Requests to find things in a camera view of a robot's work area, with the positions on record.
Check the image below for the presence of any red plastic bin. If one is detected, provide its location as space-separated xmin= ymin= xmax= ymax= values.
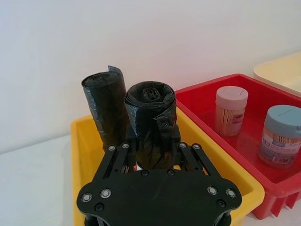
xmin=175 ymin=73 xmax=301 ymax=219

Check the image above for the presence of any black garbage bag roll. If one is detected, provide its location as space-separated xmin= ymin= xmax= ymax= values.
xmin=81 ymin=65 xmax=131 ymax=154
xmin=124 ymin=81 xmax=177 ymax=170

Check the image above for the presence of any yellow plastic bin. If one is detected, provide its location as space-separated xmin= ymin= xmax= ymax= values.
xmin=70 ymin=107 xmax=265 ymax=226

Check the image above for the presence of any cream plastic bin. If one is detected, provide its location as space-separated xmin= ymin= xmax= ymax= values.
xmin=253 ymin=52 xmax=301 ymax=97

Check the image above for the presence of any toothpick jar with pink lid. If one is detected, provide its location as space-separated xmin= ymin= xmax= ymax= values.
xmin=215 ymin=86 xmax=249 ymax=137

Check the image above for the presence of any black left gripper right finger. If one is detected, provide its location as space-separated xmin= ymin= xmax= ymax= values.
xmin=169 ymin=124 xmax=222 ymax=179

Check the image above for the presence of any toothpick jar with grey-blue lid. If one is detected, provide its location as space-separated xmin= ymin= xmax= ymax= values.
xmin=257 ymin=105 xmax=301 ymax=169

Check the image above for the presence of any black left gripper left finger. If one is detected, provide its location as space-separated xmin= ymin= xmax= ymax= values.
xmin=93 ymin=134 xmax=139 ymax=180

